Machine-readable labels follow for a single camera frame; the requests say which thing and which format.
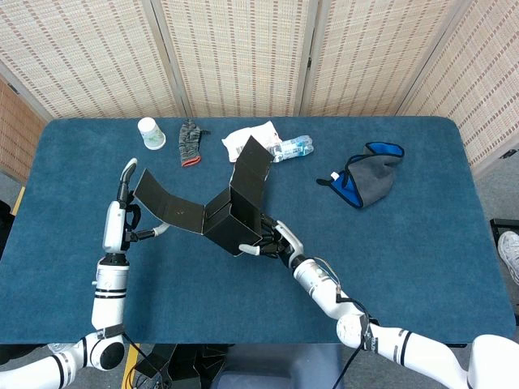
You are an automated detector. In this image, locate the black stand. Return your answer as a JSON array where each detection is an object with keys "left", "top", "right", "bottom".
[{"left": 489, "top": 217, "right": 519, "bottom": 244}]

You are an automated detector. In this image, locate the blue carpet floor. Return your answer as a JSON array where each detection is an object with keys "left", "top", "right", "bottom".
[{"left": 0, "top": 116, "right": 518, "bottom": 345}]

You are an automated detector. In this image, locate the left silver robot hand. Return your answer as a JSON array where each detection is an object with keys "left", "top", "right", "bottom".
[{"left": 101, "top": 157, "right": 171, "bottom": 254}]

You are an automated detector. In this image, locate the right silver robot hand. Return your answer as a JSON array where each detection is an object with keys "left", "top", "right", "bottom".
[{"left": 238, "top": 214, "right": 305, "bottom": 268}]

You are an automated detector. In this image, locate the white sneaker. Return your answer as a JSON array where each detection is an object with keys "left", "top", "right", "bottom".
[{"left": 496, "top": 230, "right": 519, "bottom": 284}]

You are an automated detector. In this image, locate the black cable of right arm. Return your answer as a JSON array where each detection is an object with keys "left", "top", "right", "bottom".
[{"left": 332, "top": 295, "right": 378, "bottom": 389}]

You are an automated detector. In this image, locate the white paper cup green print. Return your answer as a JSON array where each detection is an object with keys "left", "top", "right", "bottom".
[{"left": 136, "top": 117, "right": 167, "bottom": 152}]

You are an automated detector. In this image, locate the white plastic package pink print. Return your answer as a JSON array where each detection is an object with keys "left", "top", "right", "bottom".
[{"left": 221, "top": 120, "right": 282, "bottom": 164}]

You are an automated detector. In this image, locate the grey blue cloth pouch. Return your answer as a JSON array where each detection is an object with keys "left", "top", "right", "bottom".
[{"left": 315, "top": 141, "right": 405, "bottom": 211}]

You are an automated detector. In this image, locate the brown woven screen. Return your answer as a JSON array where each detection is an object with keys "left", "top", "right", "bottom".
[{"left": 0, "top": 76, "right": 48, "bottom": 183}]

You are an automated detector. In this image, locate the black foldable cardboard box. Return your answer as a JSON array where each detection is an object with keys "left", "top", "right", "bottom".
[{"left": 132, "top": 135, "right": 272, "bottom": 257}]

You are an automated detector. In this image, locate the beige woven folding screen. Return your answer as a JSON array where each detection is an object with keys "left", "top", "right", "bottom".
[{"left": 0, "top": 0, "right": 519, "bottom": 167}]

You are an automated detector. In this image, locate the clear plastic water bottle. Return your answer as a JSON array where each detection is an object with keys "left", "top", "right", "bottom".
[{"left": 269, "top": 135, "right": 316, "bottom": 164}]

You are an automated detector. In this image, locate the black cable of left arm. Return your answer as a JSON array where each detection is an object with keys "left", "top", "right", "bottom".
[{"left": 121, "top": 331, "right": 163, "bottom": 389}]

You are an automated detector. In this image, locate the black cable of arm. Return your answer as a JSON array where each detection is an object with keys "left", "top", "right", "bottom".
[
  {"left": 121, "top": 331, "right": 163, "bottom": 389},
  {"left": 332, "top": 295, "right": 378, "bottom": 389}
]

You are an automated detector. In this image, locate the grey knit glove orange cuff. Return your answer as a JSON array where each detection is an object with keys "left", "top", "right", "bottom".
[{"left": 178, "top": 119, "right": 212, "bottom": 169}]

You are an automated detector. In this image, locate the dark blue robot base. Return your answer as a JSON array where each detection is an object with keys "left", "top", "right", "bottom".
[{"left": 210, "top": 343, "right": 345, "bottom": 389}]

